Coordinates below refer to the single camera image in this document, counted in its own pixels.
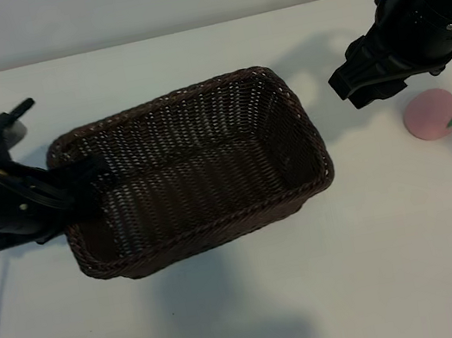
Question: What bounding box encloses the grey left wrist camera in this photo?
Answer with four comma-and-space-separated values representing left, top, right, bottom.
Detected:
0, 119, 32, 150

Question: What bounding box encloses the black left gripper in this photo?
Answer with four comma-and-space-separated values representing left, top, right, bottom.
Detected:
0, 146, 123, 258

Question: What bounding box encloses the dark brown wicker basket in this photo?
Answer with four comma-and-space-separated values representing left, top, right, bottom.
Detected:
37, 55, 348, 292

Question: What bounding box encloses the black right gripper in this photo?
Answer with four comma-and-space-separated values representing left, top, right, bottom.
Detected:
313, 0, 452, 115

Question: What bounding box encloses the pink toy peach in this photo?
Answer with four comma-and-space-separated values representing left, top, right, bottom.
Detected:
399, 84, 452, 145

